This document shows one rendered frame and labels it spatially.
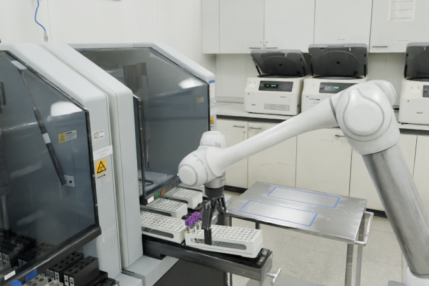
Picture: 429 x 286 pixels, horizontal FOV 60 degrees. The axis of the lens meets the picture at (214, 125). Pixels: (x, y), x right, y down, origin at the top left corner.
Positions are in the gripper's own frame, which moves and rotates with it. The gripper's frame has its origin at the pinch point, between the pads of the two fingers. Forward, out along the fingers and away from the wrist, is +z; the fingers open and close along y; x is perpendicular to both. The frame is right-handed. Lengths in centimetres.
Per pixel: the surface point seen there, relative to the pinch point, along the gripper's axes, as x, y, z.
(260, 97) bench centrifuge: 60, 230, -20
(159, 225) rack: 24.3, -2.8, 0.4
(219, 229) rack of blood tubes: -0.8, 2.4, -0.6
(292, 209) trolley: -20.3, 43.4, 4.8
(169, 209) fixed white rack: 29.0, 11.8, 0.3
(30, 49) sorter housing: 58, -28, -73
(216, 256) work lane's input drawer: -3.1, -5.7, 6.2
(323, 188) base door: -5, 228, 65
